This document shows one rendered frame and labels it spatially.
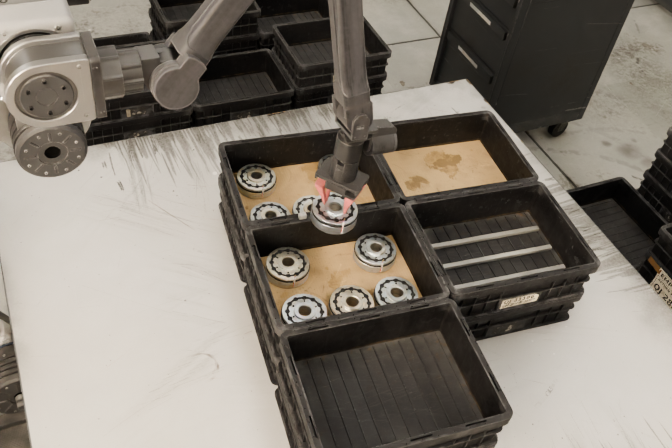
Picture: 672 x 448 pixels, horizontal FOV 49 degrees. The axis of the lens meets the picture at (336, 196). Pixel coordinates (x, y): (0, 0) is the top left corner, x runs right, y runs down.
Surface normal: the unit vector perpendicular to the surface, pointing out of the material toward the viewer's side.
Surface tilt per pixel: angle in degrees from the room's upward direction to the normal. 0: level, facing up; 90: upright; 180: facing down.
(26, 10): 0
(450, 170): 0
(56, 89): 90
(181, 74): 81
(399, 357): 0
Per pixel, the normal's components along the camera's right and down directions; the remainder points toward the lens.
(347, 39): 0.36, 0.58
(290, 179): 0.11, -0.71
